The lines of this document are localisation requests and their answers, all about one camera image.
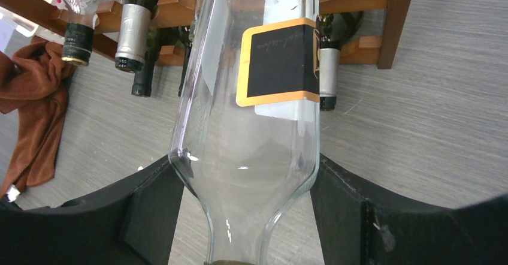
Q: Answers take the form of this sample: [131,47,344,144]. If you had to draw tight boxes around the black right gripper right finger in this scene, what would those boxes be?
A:
[310,155,507,264]

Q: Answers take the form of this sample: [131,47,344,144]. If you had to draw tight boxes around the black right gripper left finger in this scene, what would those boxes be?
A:
[1,156,183,264]

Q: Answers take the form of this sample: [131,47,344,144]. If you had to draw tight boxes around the green bottle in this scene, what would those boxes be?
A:
[115,0,159,73]

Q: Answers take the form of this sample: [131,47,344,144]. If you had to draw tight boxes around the dark bottle white label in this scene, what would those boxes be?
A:
[177,42,193,97]

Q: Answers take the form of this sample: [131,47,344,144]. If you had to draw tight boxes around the clear bottle brown label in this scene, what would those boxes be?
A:
[62,0,121,66]

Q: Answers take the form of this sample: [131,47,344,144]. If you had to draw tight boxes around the brown towel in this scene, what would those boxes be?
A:
[1,37,76,196]

